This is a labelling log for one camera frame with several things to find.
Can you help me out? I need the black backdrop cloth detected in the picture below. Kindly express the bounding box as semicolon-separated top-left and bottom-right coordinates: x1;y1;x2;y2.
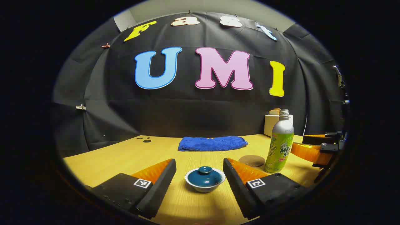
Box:
52;12;347;158

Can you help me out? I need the round brown coaster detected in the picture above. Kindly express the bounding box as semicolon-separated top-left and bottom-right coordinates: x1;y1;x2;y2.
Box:
239;155;266;168

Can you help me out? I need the silver green-label water bottle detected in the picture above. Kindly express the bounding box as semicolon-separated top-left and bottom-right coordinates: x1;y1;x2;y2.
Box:
264;109;295;174

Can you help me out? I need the white and teal teacup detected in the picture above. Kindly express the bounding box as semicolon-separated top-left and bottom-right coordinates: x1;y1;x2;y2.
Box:
185;167;226;193

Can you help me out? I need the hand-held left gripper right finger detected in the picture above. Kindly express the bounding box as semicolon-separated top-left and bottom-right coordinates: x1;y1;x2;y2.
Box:
223;158;313;220

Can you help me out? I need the blue towel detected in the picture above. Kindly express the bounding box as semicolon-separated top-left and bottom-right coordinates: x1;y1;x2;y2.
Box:
178;136;248;152

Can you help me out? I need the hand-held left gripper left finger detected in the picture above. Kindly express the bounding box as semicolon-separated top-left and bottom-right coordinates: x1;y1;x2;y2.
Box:
84;158;177;220

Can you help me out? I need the white toaster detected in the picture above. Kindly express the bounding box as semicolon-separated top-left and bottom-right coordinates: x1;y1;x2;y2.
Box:
264;114;293;137

